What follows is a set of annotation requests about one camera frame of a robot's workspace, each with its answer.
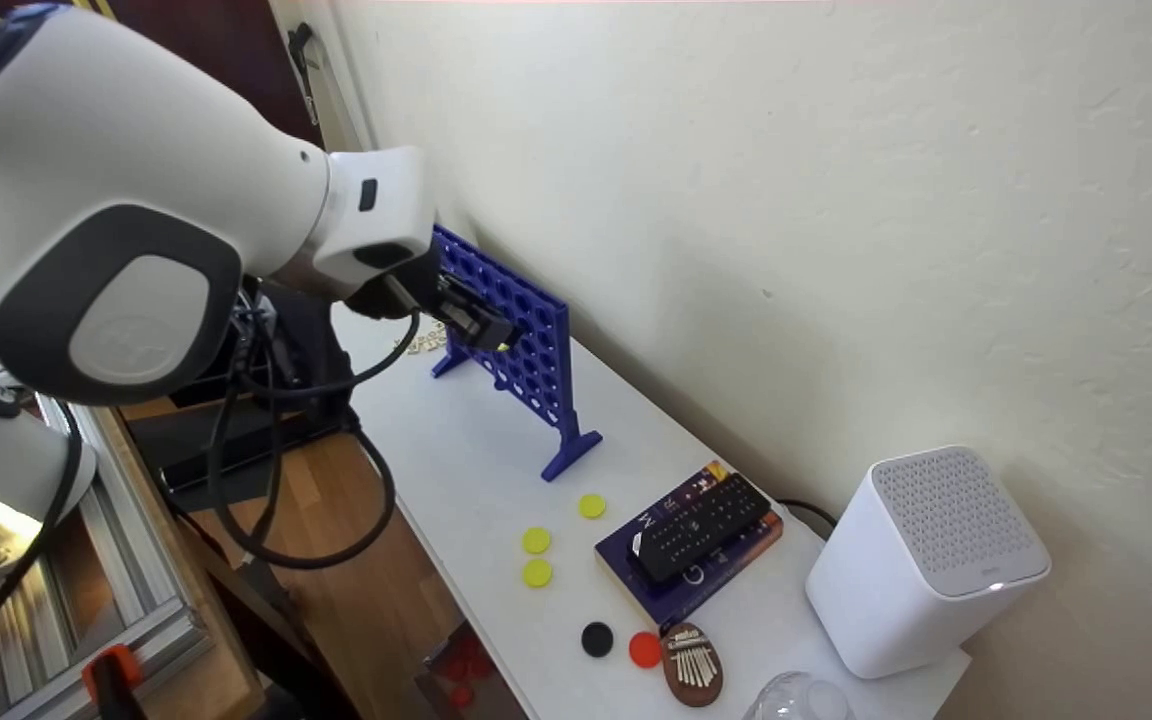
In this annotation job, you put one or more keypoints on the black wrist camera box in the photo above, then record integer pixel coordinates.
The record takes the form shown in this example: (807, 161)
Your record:
(281, 342)

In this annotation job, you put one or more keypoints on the orange clamp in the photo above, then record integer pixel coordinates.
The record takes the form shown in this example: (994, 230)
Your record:
(116, 664)

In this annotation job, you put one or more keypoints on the red object under table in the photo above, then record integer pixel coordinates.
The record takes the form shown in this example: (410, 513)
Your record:
(470, 664)

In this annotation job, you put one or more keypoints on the dark brown cabinet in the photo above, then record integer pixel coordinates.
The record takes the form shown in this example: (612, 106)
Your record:
(231, 53)

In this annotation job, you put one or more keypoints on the black remote control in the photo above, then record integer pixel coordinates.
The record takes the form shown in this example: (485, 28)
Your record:
(702, 526)

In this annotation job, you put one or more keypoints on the brown oval object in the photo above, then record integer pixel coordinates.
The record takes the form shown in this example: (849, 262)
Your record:
(692, 664)

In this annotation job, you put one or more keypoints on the white perforated speaker box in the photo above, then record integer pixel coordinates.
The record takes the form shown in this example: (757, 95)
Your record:
(923, 575)

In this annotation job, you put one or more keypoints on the aluminium frame rail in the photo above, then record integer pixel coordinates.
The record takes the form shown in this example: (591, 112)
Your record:
(122, 585)

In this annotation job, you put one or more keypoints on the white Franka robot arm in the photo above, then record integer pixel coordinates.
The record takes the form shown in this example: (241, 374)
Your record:
(138, 161)

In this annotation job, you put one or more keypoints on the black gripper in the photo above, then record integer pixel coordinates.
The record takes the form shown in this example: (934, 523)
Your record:
(388, 284)

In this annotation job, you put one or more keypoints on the clear glass dome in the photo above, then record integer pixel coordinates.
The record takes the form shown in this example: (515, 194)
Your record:
(798, 702)

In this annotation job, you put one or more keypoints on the blue gameboard with holes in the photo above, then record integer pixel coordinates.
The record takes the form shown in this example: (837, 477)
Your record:
(537, 361)

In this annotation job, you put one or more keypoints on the black round chip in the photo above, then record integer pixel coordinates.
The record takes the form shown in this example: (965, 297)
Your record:
(596, 639)

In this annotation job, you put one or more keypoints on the black low shelf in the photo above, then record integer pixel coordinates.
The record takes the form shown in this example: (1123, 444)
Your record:
(189, 460)

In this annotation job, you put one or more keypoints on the orange round chip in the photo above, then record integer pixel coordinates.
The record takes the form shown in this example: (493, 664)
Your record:
(644, 650)

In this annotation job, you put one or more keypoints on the purple wooden game box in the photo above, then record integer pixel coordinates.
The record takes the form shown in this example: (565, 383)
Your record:
(618, 555)

